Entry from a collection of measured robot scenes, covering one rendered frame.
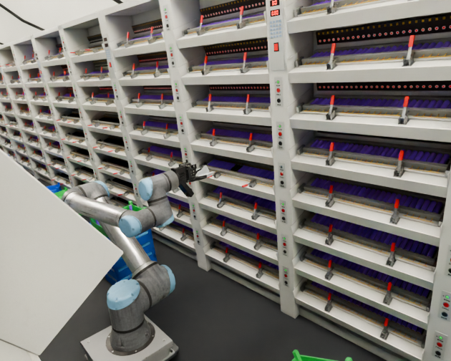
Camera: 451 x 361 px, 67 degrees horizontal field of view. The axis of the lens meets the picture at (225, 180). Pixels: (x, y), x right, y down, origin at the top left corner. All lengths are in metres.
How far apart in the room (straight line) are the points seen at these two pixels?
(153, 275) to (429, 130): 1.31
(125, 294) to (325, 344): 0.98
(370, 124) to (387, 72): 0.18
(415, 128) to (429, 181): 0.19
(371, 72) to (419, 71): 0.15
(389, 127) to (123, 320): 1.34
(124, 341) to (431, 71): 1.59
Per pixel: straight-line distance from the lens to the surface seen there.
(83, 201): 1.73
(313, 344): 1.88
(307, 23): 1.42
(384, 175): 1.36
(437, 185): 1.31
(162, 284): 1.75
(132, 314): 1.68
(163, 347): 1.75
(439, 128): 1.26
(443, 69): 1.24
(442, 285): 1.48
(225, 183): 1.87
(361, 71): 1.32
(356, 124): 1.35
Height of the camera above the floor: 1.36
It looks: 20 degrees down
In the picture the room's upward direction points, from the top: 6 degrees counter-clockwise
